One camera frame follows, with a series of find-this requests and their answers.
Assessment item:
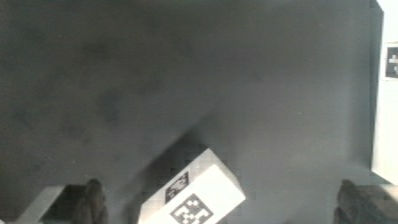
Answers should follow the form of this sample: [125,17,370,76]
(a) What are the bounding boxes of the white table leg with tag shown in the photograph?
[136,149,244,224]

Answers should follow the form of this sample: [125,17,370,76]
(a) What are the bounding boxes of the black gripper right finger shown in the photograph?
[331,180,398,224]

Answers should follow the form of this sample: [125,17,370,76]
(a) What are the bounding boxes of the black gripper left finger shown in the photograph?
[15,178,109,224]

